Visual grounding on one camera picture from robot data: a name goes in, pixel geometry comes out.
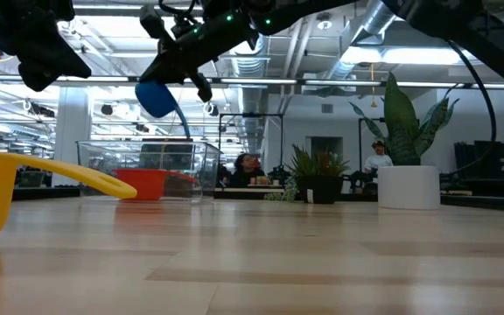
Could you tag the black overhead light bar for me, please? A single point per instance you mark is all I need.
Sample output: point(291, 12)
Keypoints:
point(300, 81)

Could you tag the wooden desk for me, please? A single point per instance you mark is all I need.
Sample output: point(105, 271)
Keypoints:
point(247, 191)

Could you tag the white pillar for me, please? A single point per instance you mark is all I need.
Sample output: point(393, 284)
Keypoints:
point(72, 131)

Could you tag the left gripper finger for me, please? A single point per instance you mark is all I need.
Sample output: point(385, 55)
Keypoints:
point(51, 52)
point(35, 79)

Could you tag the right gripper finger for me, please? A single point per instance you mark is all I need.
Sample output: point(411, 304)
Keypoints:
point(203, 87)
point(166, 70)

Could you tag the black aluminium table frame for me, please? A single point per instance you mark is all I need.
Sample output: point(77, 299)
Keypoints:
point(484, 203)

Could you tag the person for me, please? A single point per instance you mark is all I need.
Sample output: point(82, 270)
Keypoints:
point(378, 162)
point(247, 175)

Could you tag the succulent in black pot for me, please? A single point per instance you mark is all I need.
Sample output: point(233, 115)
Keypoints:
point(319, 188)

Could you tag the black metal rack frame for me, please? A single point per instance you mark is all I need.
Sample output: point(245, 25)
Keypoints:
point(252, 115)
point(360, 140)

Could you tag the red measuring cup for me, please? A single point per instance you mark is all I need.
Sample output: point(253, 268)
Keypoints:
point(142, 184)

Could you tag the silver ventilation duct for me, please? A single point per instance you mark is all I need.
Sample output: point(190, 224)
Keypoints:
point(374, 22)

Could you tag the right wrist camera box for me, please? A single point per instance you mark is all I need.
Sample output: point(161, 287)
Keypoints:
point(152, 22)

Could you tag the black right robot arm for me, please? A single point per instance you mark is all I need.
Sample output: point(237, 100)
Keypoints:
point(475, 30)

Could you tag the clear plastic basket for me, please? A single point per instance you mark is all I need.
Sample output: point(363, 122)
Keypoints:
point(103, 157)

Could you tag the snake plant in white pot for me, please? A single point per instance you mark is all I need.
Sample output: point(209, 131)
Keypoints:
point(409, 188)

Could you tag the black monitors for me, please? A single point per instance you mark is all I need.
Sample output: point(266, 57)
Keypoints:
point(488, 157)

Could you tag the blue measuring cup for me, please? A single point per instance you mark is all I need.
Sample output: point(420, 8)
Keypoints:
point(156, 100)

